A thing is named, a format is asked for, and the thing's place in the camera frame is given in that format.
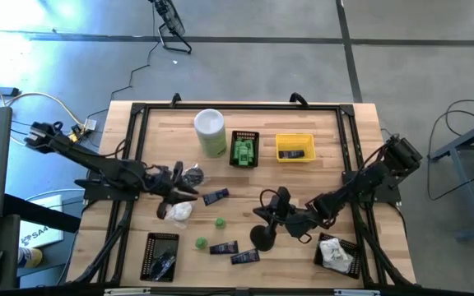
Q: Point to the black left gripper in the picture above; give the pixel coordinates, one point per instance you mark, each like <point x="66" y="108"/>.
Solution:
<point x="165" y="185"/>

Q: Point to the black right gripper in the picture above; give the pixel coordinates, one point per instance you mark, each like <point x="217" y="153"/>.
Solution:
<point x="298" y="218"/>

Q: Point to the black oval hairbrush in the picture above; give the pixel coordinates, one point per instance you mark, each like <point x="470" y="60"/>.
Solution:
<point x="261" y="240"/>

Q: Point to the dark blue DSC tube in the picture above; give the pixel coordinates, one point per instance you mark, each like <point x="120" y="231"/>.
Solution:
<point x="215" y="197"/>
<point x="291" y="154"/>
<point x="245" y="256"/>
<point x="224" y="248"/>

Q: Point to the black slotted plastic basket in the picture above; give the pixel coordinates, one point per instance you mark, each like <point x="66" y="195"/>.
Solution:
<point x="156" y="242"/>
<point x="232" y="162"/>
<point x="354" y="271"/>

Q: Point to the yellow slotted plastic basket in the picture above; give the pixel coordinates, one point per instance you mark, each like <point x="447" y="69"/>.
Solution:
<point x="282" y="140"/>

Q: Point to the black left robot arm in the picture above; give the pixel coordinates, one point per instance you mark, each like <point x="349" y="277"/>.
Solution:
<point x="97" y="164"/>

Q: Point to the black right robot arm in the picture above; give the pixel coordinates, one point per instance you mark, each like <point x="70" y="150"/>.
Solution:
<point x="364" y="177"/>

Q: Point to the green white disinfecting wipes canister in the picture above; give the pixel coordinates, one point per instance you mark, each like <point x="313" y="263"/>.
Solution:
<point x="210" y="135"/>

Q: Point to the silver aluminium bar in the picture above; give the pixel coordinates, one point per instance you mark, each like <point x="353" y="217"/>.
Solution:
<point x="128" y="291"/>
<point x="356" y="292"/>

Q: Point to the white power adapter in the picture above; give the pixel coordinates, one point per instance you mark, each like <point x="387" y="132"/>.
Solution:
<point x="90" y="124"/>

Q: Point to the yellow power plug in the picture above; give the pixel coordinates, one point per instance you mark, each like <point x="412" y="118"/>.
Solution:
<point x="75" y="136"/>

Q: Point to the white printed box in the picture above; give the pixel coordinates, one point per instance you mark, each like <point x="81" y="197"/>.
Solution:
<point x="39" y="238"/>

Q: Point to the yellow white round object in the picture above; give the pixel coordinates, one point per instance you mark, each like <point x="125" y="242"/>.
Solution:
<point x="31" y="258"/>

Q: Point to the black floor fan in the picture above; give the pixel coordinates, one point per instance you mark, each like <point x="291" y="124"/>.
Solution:
<point x="173" y="22"/>

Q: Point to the black aluminium table frame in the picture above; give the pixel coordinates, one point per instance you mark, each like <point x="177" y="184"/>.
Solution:
<point x="241" y="107"/>

